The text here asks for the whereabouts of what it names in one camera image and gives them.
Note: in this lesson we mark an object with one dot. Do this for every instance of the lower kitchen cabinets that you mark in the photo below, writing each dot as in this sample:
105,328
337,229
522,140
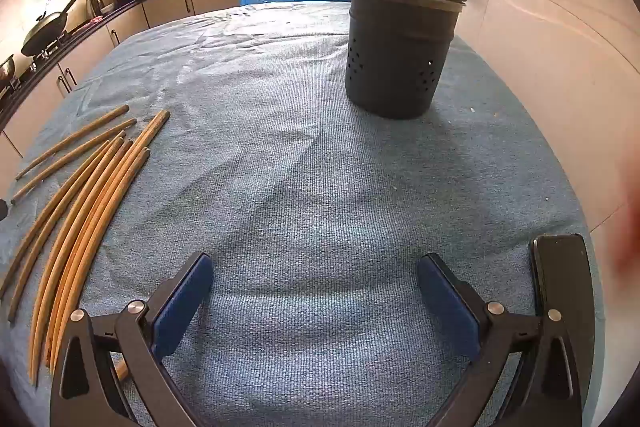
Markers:
40,93

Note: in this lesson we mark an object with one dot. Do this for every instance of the wooden chopstick three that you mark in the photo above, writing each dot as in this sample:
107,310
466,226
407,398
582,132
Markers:
50,211

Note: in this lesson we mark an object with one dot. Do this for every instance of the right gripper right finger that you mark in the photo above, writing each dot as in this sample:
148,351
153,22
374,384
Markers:
555,345

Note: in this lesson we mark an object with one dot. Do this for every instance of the wooden chopstick one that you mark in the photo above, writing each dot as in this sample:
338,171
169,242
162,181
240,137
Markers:
88,128

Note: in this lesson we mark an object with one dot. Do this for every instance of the blue terry table cloth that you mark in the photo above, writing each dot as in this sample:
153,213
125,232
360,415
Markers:
314,212

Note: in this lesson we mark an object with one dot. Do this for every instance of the dark grey utensil holder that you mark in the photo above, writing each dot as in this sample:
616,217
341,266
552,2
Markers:
396,52

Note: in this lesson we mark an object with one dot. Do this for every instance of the wooden chopstick six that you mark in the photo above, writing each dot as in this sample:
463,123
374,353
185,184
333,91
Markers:
88,242

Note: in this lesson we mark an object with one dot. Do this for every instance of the steel kettle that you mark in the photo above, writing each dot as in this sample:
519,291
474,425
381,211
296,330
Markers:
95,8

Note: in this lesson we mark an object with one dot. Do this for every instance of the wooden chopstick two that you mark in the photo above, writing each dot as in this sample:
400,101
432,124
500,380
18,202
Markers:
71,156

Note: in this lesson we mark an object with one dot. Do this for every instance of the wooden chopstick four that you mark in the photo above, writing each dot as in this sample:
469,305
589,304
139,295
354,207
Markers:
55,226

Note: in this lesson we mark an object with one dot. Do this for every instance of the wooden chopstick five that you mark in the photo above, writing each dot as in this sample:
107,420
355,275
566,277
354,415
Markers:
71,228

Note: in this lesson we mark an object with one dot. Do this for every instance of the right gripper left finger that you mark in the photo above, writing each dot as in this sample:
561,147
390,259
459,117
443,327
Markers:
86,390

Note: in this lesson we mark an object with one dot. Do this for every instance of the black wok pan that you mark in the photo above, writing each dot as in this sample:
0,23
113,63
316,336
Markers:
48,28

